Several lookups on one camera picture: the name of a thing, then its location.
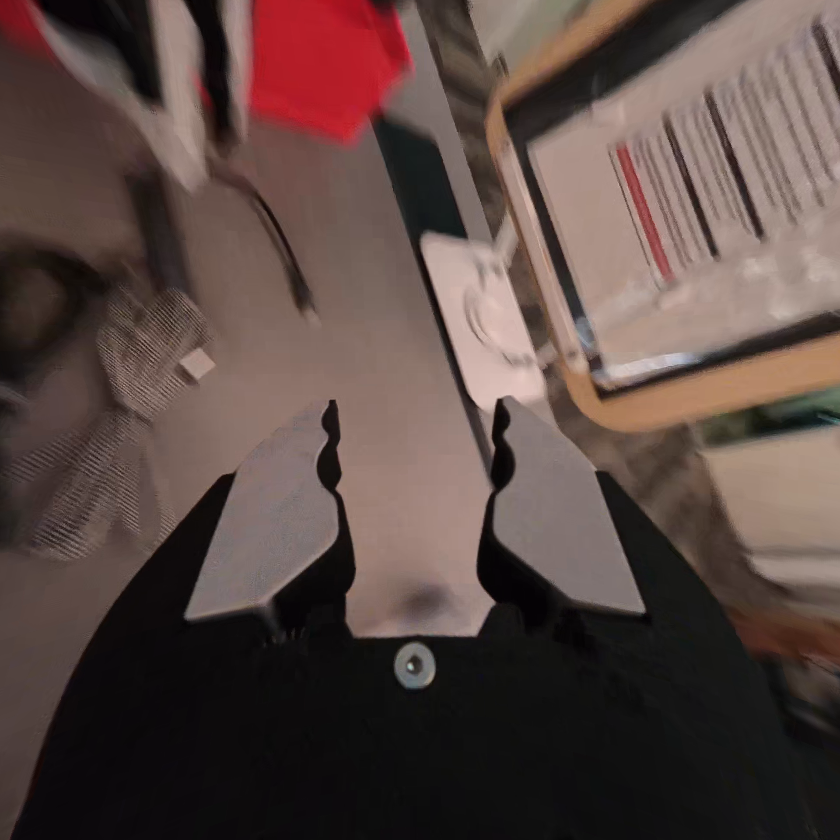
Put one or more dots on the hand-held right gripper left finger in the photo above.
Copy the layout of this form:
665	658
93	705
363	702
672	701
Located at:
269	525

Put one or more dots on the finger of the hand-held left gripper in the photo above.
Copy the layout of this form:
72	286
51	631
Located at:
177	98
239	52

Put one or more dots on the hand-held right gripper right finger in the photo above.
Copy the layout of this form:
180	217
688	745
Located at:
558	525

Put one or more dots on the red plastic bin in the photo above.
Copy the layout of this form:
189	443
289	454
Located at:
315	65

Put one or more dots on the grey usb hub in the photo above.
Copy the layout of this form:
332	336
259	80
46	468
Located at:
161	236

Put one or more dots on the wood-edged display board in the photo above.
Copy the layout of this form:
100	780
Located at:
689	407

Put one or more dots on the white tablet stand base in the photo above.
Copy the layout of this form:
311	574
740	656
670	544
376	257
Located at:
472	315

